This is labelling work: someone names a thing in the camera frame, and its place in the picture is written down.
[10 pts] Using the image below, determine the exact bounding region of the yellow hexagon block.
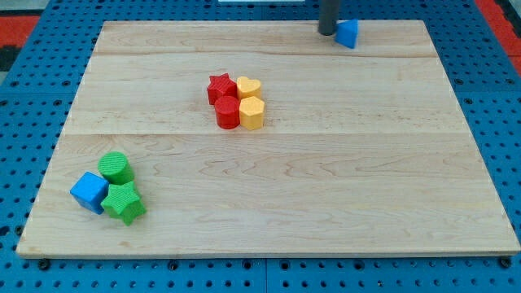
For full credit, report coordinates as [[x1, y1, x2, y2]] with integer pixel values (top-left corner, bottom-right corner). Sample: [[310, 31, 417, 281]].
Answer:
[[239, 96, 265, 130]]

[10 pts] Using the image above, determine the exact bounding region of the red cylinder block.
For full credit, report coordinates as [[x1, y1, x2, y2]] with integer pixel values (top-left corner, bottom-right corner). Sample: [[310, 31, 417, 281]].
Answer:
[[214, 96, 240, 129]]

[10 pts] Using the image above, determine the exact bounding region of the green cylinder block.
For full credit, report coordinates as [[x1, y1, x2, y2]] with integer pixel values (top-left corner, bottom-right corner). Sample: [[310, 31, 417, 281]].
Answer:
[[98, 151, 134, 185]]

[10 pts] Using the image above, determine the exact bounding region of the blue triangular block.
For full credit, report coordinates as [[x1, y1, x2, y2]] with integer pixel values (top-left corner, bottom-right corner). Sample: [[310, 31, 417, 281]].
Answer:
[[335, 19, 359, 49]]

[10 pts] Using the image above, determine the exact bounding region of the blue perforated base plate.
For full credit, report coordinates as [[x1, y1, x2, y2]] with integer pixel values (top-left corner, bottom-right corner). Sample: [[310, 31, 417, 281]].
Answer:
[[1, 0, 520, 292]]

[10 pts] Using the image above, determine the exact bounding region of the light wooden board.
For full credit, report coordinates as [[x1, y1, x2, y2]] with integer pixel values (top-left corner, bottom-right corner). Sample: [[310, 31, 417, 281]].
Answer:
[[17, 20, 520, 259]]

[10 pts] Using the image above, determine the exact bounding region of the yellow heart block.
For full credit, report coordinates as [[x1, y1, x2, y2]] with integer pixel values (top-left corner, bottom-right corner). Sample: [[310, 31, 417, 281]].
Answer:
[[236, 77, 262, 100]]

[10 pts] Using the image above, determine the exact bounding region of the blue cube block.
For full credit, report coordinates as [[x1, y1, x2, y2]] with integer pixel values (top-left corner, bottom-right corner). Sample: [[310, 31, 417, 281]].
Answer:
[[70, 172, 109, 215]]

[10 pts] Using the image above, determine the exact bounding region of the green star block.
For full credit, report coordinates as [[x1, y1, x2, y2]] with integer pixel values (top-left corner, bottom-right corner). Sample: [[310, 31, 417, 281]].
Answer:
[[101, 181, 147, 226]]

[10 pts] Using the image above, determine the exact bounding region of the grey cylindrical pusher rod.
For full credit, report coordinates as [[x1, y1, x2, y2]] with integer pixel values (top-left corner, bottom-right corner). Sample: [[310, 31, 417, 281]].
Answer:
[[317, 0, 341, 36]]

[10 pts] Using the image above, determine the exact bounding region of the red star block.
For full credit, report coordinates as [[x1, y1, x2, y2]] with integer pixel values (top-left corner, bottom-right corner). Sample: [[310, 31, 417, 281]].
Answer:
[[207, 73, 237, 105]]

